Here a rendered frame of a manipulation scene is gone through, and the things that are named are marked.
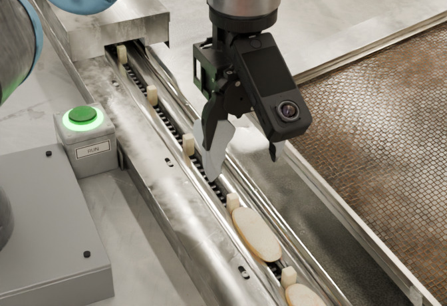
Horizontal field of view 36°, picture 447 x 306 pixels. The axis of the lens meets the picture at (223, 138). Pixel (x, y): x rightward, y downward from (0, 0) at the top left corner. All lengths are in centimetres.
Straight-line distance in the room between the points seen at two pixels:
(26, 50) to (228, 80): 26
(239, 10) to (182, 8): 75
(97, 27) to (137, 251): 43
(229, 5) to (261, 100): 10
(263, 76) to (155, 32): 54
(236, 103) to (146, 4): 52
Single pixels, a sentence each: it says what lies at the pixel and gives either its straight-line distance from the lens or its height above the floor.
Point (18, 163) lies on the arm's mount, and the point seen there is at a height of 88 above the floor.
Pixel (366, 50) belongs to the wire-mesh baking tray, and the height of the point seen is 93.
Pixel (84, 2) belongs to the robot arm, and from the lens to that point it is 56.
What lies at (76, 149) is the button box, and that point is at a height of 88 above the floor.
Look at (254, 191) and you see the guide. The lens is 90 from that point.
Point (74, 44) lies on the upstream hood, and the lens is 117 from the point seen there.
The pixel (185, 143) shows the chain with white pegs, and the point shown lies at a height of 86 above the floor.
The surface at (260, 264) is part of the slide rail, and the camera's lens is 83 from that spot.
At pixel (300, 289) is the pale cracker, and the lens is 80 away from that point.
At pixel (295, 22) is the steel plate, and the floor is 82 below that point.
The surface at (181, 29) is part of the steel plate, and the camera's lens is 136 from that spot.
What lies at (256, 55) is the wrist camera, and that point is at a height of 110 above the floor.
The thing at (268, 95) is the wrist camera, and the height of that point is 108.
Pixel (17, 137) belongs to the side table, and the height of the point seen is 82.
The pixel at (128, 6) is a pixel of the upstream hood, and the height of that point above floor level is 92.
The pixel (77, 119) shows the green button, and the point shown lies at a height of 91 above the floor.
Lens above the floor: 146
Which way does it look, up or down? 37 degrees down
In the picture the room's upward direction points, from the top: 1 degrees clockwise
